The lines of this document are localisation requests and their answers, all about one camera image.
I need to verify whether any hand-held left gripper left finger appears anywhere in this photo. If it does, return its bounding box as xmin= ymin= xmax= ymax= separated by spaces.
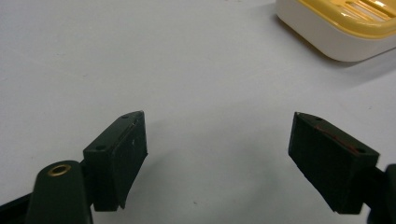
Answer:
xmin=82 ymin=110 xmax=149 ymax=213

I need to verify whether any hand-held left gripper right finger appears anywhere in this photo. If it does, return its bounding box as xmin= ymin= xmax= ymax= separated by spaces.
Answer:
xmin=288 ymin=111 xmax=381 ymax=216

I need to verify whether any white and yellow soap dish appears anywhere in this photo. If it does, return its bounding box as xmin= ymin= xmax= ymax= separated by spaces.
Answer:
xmin=275 ymin=0 xmax=396 ymax=63

